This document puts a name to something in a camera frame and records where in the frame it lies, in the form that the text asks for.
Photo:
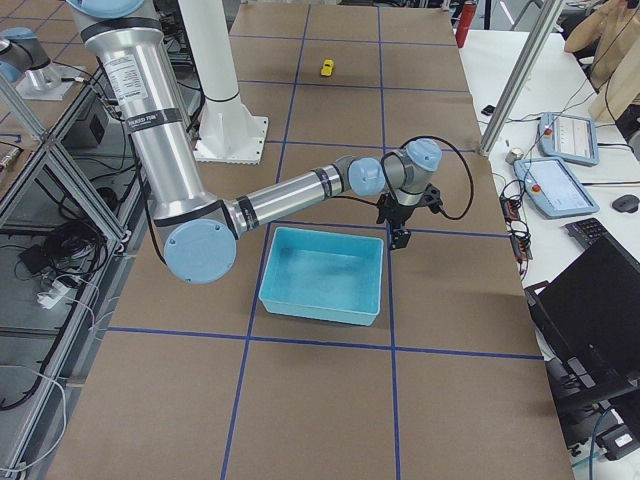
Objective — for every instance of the black keyboard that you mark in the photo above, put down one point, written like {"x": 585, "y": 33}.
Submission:
{"x": 586, "y": 232}

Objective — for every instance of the far teach pendant tablet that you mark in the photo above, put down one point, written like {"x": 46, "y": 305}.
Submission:
{"x": 569, "y": 137}

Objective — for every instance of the near teach pendant tablet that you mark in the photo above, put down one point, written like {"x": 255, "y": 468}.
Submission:
{"x": 554, "y": 189}

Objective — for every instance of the yellow beetle toy car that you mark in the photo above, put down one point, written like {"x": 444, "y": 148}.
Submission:
{"x": 327, "y": 68}

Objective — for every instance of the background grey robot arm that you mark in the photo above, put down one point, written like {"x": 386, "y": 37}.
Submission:
{"x": 25, "y": 62}

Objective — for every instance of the small metal cylinder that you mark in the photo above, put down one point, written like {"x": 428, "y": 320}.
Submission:
{"x": 513, "y": 155}

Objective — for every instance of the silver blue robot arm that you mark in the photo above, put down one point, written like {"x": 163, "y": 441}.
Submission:
{"x": 199, "y": 230}

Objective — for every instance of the black computer mouse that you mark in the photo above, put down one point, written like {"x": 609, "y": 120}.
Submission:
{"x": 627, "y": 203}

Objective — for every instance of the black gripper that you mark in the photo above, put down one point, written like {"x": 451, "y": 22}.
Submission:
{"x": 398, "y": 214}

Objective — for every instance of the small black phone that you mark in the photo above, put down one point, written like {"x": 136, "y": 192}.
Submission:
{"x": 488, "y": 110}

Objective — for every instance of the aluminium frame post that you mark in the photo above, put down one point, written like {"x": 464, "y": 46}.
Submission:
{"x": 547, "y": 19}

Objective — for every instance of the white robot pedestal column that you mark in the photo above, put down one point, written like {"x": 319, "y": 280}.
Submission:
{"x": 228, "y": 132}

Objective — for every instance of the white power strip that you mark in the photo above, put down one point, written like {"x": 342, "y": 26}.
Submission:
{"x": 51, "y": 297}

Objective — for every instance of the red bottle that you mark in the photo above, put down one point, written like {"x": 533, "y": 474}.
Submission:
{"x": 465, "y": 19}

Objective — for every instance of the seated person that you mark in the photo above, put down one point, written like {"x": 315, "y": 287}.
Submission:
{"x": 614, "y": 72}

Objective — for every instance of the black laptop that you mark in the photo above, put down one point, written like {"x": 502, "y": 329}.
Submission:
{"x": 589, "y": 317}

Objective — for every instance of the light blue plastic bin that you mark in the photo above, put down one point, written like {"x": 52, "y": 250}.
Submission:
{"x": 322, "y": 275}

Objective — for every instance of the teach pendant tablet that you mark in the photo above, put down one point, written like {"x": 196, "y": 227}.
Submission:
{"x": 554, "y": 189}
{"x": 569, "y": 137}

